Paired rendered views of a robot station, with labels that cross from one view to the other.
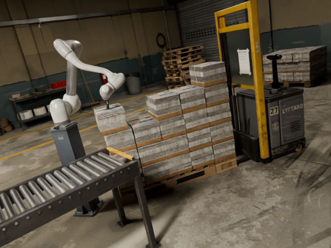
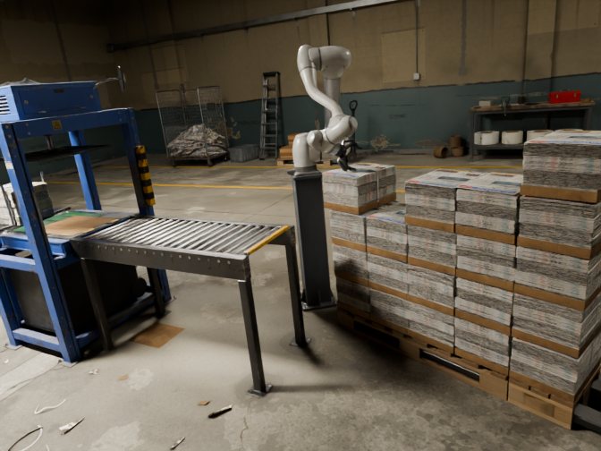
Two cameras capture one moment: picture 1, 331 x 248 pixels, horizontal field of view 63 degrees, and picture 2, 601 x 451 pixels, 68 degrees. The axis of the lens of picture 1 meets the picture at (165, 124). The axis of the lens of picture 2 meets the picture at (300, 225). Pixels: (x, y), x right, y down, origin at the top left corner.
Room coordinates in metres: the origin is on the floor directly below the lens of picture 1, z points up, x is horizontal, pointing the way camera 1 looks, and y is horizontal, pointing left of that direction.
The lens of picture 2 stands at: (1.27, -1.75, 1.61)
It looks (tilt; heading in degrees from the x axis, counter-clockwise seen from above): 18 degrees down; 65
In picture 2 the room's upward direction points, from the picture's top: 6 degrees counter-clockwise
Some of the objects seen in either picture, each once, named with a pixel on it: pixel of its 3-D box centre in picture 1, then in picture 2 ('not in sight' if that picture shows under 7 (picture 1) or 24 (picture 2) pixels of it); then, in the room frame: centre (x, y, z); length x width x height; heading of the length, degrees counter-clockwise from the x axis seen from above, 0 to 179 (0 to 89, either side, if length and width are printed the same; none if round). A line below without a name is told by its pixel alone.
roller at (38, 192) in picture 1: (38, 193); (178, 235); (1.72, 0.97, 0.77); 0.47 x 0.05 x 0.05; 36
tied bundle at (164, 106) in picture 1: (162, 105); (447, 199); (2.98, -0.01, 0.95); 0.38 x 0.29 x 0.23; 16
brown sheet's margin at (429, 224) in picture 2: (164, 112); (446, 214); (2.98, -0.01, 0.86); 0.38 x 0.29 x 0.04; 16
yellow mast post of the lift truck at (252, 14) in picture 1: (257, 85); not in sight; (2.92, -1.09, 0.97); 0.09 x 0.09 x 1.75; 15
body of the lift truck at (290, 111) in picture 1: (269, 119); not in sight; (3.34, -1.36, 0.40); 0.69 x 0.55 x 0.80; 15
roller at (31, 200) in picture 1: (29, 197); (170, 235); (1.69, 1.02, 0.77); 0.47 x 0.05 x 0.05; 36
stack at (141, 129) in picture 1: (160, 150); (426, 282); (2.94, 0.11, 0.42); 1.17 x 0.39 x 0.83; 105
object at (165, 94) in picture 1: (161, 95); (446, 177); (2.97, -0.02, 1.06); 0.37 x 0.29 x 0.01; 16
